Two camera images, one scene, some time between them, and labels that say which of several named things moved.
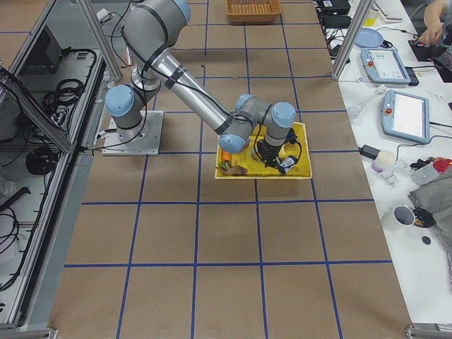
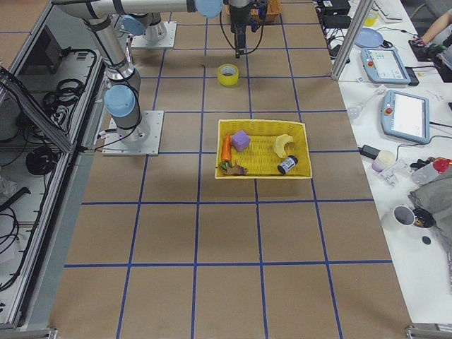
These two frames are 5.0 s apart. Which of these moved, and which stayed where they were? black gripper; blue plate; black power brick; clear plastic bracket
Moved: black gripper
Stayed: blue plate; clear plastic bracket; black power brick
